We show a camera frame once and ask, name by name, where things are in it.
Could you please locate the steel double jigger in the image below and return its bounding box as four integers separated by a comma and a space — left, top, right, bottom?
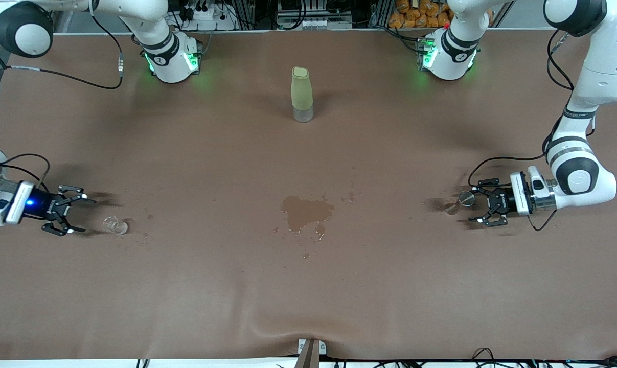
444, 190, 476, 216

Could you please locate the clear glass beaker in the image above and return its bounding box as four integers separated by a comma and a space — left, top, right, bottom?
102, 216, 129, 236

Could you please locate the brown table mat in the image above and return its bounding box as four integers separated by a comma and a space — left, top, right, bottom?
0, 28, 617, 361

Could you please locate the spilled liquid puddle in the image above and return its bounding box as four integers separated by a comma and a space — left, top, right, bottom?
280, 195, 335, 233

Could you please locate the orange snack bag pile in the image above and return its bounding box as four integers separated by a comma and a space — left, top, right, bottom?
389, 0, 454, 29

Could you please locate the green bottle with clear base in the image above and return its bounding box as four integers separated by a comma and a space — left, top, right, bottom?
291, 66, 314, 123

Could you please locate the white power strip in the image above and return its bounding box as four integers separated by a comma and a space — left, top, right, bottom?
185, 4, 237, 31

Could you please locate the brown support strut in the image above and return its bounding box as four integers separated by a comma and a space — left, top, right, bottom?
294, 339, 321, 368

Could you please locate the grey equipment box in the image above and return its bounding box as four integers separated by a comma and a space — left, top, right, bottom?
277, 0, 354, 30

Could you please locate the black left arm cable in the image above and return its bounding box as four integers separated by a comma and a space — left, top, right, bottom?
467, 28, 595, 232

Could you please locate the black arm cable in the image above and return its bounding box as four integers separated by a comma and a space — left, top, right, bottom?
0, 0, 125, 193
467, 28, 595, 232

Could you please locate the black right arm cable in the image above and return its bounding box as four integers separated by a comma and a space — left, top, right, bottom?
0, 0, 125, 193

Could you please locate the grey metal table bracket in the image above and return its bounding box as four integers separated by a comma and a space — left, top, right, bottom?
297, 338, 327, 357

